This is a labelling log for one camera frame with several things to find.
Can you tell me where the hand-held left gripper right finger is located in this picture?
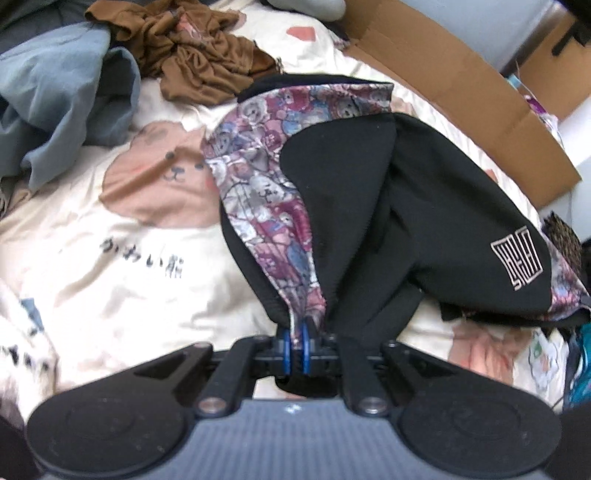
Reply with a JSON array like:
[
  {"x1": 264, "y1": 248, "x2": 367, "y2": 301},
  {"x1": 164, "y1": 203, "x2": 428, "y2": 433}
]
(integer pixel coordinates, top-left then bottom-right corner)
[{"x1": 299, "y1": 323, "x2": 455, "y2": 418}]

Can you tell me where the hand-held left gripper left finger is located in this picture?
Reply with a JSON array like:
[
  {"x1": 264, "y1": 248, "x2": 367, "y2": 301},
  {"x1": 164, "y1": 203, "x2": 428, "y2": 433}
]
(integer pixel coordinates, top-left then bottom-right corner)
[{"x1": 131, "y1": 329, "x2": 296, "y2": 418}]

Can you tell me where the black garment with bear-print lining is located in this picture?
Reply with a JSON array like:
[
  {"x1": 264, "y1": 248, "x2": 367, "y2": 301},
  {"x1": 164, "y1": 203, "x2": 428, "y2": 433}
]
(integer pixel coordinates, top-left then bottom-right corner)
[{"x1": 202, "y1": 74, "x2": 591, "y2": 398}]

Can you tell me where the cream bear-print bedsheet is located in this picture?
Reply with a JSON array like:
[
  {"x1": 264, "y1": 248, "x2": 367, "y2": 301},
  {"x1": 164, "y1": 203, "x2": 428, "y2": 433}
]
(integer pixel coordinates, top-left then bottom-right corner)
[{"x1": 0, "y1": 0, "x2": 578, "y2": 430}]

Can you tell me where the teal printed garment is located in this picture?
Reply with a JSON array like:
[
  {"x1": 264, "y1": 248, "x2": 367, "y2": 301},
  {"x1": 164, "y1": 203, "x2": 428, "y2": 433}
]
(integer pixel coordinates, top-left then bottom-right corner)
[{"x1": 566, "y1": 323, "x2": 591, "y2": 407}]

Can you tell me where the leopard-print cloth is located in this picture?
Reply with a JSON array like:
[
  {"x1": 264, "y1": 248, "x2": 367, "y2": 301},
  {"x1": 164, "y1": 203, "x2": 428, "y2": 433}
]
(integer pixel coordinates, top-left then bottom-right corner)
[{"x1": 542, "y1": 210, "x2": 585, "y2": 278}]

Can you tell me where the brown crumpled garment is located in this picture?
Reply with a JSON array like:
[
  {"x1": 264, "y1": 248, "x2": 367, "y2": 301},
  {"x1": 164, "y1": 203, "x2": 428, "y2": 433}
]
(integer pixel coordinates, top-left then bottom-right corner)
[{"x1": 85, "y1": 0, "x2": 280, "y2": 102}]

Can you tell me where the large brown cardboard box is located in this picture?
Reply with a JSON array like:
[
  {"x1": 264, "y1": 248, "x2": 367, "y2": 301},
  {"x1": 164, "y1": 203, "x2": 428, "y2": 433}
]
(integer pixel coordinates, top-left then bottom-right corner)
[{"x1": 342, "y1": 0, "x2": 583, "y2": 208}]

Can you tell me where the printed plastic bag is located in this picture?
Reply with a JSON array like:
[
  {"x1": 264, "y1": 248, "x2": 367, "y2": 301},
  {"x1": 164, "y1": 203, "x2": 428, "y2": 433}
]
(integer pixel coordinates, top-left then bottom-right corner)
[{"x1": 505, "y1": 71, "x2": 566, "y2": 139}]

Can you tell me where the blue-grey garment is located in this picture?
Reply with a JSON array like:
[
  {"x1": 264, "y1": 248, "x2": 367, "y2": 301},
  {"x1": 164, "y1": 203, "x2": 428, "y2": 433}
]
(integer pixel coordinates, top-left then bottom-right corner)
[{"x1": 0, "y1": 23, "x2": 141, "y2": 190}]

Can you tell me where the grey pillow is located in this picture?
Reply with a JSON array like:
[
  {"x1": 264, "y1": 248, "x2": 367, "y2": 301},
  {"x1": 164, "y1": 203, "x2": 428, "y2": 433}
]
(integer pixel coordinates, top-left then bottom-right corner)
[{"x1": 268, "y1": 0, "x2": 347, "y2": 21}]

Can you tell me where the dark grey cloth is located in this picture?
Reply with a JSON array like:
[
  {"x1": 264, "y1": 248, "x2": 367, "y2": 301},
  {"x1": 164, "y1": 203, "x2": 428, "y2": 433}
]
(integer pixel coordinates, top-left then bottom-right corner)
[{"x1": 0, "y1": 0, "x2": 107, "y2": 47}]

